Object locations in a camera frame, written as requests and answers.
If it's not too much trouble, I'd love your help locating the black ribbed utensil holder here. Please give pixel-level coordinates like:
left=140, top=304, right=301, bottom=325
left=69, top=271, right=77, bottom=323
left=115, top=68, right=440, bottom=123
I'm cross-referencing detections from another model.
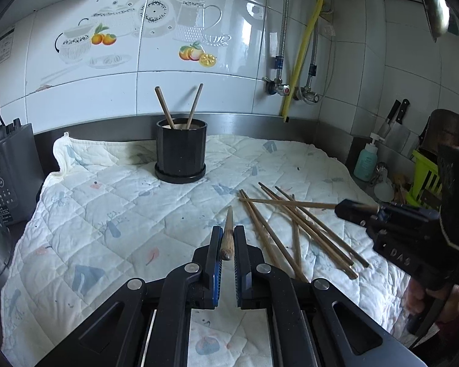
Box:
left=155, top=118, right=208, bottom=178

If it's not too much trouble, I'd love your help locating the black handled kitchen knife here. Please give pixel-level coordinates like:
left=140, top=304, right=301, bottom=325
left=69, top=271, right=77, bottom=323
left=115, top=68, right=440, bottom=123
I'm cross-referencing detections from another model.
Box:
left=375, top=99, right=402, bottom=143

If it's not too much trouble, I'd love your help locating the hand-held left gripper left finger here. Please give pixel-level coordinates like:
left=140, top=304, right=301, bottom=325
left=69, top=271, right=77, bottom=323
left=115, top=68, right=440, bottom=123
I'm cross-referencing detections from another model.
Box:
left=34, top=225, right=224, bottom=367

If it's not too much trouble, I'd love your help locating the teal soap pump bottle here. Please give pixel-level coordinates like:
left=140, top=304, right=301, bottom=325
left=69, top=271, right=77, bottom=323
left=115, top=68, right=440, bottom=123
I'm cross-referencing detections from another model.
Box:
left=353, top=132, right=382, bottom=183

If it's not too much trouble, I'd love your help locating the yellow gas hose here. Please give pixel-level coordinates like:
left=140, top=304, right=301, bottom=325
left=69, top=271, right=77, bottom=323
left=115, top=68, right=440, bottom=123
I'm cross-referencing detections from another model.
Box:
left=282, top=0, right=327, bottom=123

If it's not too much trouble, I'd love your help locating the black kitchen appliance with buttons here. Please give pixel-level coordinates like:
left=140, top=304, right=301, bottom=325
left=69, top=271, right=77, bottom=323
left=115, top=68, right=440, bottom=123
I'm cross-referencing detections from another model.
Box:
left=0, top=122, right=44, bottom=226

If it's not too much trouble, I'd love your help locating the white quilted cloth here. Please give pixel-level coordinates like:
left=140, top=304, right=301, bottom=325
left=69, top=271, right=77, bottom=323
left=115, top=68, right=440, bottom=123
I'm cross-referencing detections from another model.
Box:
left=0, top=133, right=425, bottom=367

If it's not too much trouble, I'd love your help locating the person's right hand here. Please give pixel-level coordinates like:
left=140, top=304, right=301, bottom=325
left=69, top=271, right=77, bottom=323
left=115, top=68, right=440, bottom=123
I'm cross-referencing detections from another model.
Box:
left=403, top=281, right=428, bottom=315

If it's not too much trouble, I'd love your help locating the steel pipe valve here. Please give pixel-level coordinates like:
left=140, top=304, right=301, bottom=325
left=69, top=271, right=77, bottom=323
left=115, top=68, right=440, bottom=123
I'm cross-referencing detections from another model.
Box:
left=294, top=85, right=323, bottom=106

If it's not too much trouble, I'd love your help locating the white round object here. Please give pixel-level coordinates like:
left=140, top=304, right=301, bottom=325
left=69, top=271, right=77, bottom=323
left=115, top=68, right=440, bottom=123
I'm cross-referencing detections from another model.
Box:
left=374, top=178, right=397, bottom=202

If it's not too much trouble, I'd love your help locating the green plastic rack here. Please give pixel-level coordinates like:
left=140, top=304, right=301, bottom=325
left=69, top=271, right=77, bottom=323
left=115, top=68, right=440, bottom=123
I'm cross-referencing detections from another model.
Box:
left=405, top=149, right=444, bottom=210

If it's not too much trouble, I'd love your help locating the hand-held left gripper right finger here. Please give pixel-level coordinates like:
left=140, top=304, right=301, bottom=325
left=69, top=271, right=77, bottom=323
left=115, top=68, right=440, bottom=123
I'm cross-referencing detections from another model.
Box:
left=233, top=225, right=431, bottom=367

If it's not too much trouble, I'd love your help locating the brown wooden chopstick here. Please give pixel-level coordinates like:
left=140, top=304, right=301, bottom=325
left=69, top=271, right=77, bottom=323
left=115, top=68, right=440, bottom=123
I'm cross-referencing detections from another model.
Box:
left=239, top=196, right=380, bottom=215
left=186, top=83, right=204, bottom=130
left=219, top=205, right=235, bottom=263
left=155, top=86, right=177, bottom=129

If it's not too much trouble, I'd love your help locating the bunch of chopsticks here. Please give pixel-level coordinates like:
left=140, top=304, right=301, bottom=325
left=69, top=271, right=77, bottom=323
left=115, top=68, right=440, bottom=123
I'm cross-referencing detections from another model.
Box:
left=239, top=182, right=370, bottom=284

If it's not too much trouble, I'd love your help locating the corrugated metal hose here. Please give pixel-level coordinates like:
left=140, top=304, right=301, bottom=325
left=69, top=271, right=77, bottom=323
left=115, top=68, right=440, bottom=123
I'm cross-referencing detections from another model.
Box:
left=307, top=17, right=321, bottom=92
left=276, top=0, right=292, bottom=85

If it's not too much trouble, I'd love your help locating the black handled cleaver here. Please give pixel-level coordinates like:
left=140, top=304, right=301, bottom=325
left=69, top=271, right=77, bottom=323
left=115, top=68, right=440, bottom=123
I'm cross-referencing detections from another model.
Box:
left=383, top=98, right=411, bottom=150

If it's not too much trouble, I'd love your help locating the red knob pipe valve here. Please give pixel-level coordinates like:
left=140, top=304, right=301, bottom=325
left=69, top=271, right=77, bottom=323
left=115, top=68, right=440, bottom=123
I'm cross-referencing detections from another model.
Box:
left=263, top=76, right=292, bottom=97

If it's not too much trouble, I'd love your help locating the steel range hood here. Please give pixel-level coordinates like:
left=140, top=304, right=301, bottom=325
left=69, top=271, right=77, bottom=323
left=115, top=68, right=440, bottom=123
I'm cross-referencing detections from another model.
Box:
left=407, top=0, right=457, bottom=43

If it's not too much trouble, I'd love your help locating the brown cutting board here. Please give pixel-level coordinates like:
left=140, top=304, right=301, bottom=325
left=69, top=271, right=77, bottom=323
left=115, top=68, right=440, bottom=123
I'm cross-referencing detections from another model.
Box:
left=420, top=109, right=459, bottom=154

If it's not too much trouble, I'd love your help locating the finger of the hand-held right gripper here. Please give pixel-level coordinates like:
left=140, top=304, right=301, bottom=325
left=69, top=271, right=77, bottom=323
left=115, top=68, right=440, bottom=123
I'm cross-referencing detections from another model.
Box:
left=334, top=199, right=384, bottom=225

